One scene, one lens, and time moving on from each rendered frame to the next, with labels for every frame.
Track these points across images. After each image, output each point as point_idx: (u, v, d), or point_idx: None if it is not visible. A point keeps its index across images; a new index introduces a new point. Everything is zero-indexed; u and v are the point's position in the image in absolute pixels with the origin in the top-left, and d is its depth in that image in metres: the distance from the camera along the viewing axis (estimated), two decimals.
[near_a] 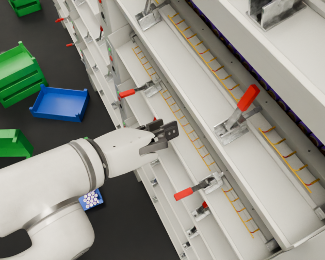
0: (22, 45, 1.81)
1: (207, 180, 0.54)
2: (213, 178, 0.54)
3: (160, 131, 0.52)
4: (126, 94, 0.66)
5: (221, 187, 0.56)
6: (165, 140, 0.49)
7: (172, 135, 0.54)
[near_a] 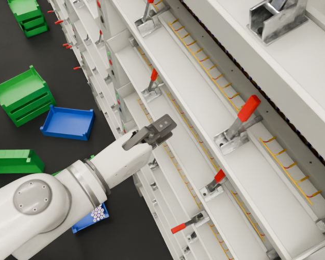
0: (33, 68, 1.97)
1: (196, 218, 0.69)
2: (201, 216, 0.70)
3: (148, 127, 0.53)
4: None
5: (208, 222, 0.71)
6: (145, 127, 0.49)
7: (165, 127, 0.53)
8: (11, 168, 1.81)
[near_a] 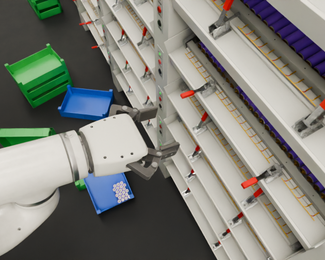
0: (50, 47, 1.89)
1: (270, 171, 0.61)
2: (274, 169, 0.62)
3: (155, 156, 0.51)
4: (187, 95, 0.73)
5: (280, 177, 0.63)
6: (150, 173, 0.49)
7: (167, 157, 0.54)
8: None
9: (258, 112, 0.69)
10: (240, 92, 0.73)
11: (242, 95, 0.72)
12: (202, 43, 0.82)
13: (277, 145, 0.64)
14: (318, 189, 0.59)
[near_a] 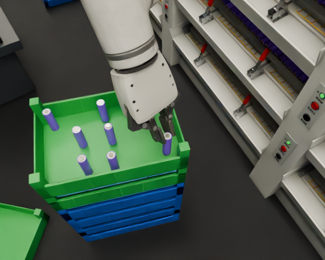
0: None
1: None
2: None
3: (151, 127, 0.53)
4: None
5: None
6: (135, 129, 0.51)
7: (150, 134, 0.56)
8: None
9: None
10: None
11: None
12: None
13: None
14: None
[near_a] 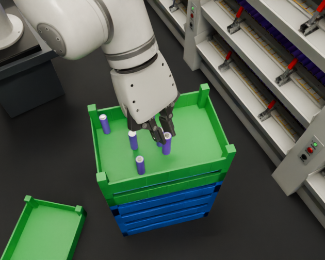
0: None
1: None
2: None
3: (151, 127, 0.53)
4: None
5: None
6: (135, 129, 0.51)
7: (150, 134, 0.56)
8: None
9: None
10: None
11: None
12: None
13: None
14: None
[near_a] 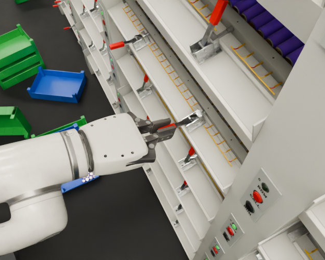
0: (21, 27, 1.85)
1: (189, 117, 0.57)
2: (195, 115, 0.58)
3: (155, 139, 0.53)
4: (116, 46, 0.69)
5: (203, 125, 0.59)
6: (154, 155, 0.52)
7: (164, 140, 0.56)
8: None
9: None
10: None
11: None
12: None
13: (200, 91, 0.60)
14: None
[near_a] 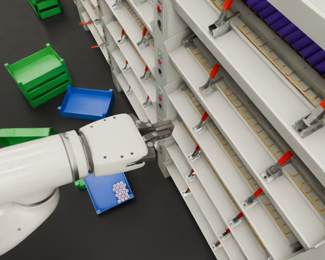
0: (50, 47, 1.89)
1: None
2: (281, 166, 0.62)
3: (153, 137, 0.54)
4: (217, 71, 0.71)
5: (280, 177, 0.63)
6: (153, 153, 0.52)
7: (163, 138, 0.56)
8: None
9: None
10: None
11: None
12: None
13: (285, 140, 0.64)
14: None
